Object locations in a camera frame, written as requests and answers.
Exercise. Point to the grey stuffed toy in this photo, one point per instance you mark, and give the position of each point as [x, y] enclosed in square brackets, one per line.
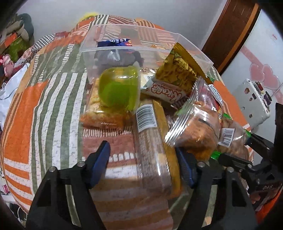
[21, 25]

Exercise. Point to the brown wooden door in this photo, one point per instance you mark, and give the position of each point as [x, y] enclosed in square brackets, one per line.
[230, 32]

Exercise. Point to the long biscuit sleeve pack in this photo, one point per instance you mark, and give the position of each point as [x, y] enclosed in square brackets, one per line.
[157, 165]

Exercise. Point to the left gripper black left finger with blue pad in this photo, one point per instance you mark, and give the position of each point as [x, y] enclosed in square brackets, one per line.
[63, 199]

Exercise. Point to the green jelly cup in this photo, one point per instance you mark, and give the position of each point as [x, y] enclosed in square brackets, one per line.
[119, 88]

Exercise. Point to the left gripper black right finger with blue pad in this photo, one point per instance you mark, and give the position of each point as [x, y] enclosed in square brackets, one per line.
[233, 208]

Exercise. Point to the blue snack packet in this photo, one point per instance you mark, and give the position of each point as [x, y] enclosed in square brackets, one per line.
[124, 42]

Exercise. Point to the clear pack fried crackers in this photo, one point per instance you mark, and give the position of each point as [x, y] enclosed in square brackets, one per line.
[232, 140]

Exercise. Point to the pink heart wall sticker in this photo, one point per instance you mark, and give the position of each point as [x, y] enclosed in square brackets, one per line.
[264, 74]

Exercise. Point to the white plastic bag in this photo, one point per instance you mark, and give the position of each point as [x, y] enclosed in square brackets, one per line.
[8, 92]

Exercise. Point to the clear pack orange snacks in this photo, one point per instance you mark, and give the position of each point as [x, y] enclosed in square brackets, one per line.
[198, 122]

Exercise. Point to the yellow snack packet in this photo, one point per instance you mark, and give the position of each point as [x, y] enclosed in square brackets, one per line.
[180, 69]

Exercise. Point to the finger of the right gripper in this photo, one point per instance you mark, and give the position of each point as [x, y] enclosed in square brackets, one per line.
[259, 144]
[238, 164]

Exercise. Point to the toasted bread slices pack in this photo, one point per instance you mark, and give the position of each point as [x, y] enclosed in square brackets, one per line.
[98, 115]

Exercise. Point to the patchwork striped bed quilt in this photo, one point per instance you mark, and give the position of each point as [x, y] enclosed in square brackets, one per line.
[43, 129]

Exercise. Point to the white red snack packet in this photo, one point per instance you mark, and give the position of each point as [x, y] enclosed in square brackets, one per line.
[160, 89]

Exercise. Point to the clear plastic storage bin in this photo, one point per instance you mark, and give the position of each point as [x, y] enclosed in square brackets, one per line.
[151, 44]

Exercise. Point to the pink plush toy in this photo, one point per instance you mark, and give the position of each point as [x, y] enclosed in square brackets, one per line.
[7, 66]

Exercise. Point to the yellow pillow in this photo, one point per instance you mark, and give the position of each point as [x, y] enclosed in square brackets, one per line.
[88, 15]

